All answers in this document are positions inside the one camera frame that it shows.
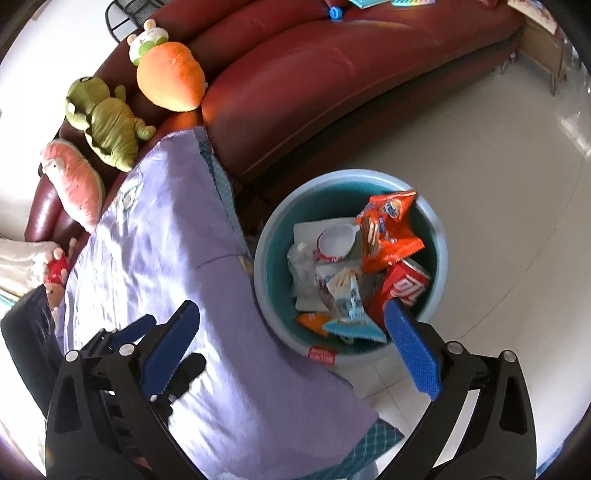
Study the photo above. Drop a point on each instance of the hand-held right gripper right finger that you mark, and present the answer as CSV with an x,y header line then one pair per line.
x,y
415,350

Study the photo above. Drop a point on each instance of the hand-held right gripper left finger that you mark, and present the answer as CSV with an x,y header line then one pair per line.
x,y
171,346

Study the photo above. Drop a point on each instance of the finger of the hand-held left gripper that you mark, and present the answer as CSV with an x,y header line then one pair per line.
x,y
134,330
187,369

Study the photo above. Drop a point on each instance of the red cola can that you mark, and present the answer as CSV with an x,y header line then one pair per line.
x,y
408,286

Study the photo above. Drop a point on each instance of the light blue packet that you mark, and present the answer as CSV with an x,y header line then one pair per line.
x,y
355,309

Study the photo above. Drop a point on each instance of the teal plastic bucket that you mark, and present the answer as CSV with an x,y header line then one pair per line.
x,y
272,295

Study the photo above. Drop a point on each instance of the red orange snack packet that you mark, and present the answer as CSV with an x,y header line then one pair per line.
x,y
392,230

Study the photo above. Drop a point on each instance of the white plastic cup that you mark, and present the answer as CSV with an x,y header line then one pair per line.
x,y
334,242

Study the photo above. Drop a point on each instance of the clear plastic bag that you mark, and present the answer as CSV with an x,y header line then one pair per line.
x,y
302,267

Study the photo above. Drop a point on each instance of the white paper sheet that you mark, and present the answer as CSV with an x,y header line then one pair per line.
x,y
307,230

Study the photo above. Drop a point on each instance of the brown teddy bear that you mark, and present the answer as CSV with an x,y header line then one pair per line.
x,y
57,270

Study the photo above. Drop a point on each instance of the white rabbit plush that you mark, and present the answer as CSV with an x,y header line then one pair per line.
x,y
18,263

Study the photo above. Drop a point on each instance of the purple floral blanket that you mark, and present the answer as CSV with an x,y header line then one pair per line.
x,y
161,230

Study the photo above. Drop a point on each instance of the pink carrot plush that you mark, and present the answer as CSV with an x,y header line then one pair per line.
x,y
74,184

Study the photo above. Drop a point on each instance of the green dinosaur plush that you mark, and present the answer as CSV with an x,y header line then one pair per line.
x,y
111,129

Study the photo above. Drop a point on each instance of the orange carrot plush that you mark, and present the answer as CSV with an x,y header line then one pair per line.
x,y
168,74

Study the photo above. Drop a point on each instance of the dark red leather sofa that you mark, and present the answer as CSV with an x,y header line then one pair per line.
x,y
323,92

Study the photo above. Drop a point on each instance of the black metal rack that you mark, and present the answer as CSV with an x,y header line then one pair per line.
x,y
134,5

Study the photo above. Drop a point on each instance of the wooden cabinet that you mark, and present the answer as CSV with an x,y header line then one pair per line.
x,y
545,50

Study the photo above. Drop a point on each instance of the blue bottle cap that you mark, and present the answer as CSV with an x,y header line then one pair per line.
x,y
334,12

